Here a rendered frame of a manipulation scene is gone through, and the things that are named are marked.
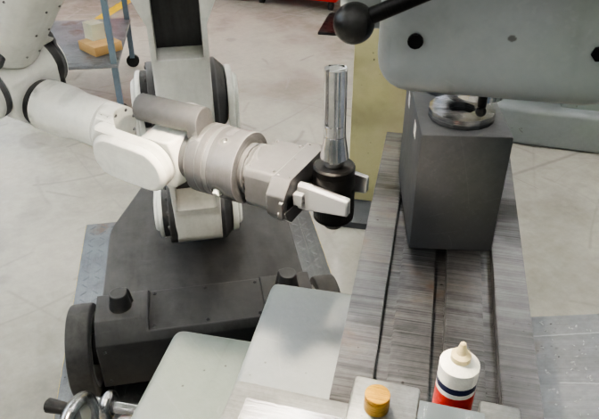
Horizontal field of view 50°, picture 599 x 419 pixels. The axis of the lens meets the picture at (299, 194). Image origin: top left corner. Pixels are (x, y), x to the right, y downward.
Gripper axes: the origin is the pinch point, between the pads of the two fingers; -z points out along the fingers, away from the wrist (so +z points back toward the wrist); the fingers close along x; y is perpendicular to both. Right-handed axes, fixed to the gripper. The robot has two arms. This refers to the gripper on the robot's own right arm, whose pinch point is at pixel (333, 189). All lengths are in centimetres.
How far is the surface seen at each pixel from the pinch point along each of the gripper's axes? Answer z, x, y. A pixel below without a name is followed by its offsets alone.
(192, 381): 21.1, -4.1, 38.2
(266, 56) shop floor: 183, 298, 112
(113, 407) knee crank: 43, -2, 59
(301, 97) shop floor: 132, 249, 113
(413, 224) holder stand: -4.8, 17.2, 14.1
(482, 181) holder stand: -12.8, 20.6, 6.7
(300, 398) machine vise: -5.6, -19.5, 11.4
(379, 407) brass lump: -14.1, -21.2, 6.2
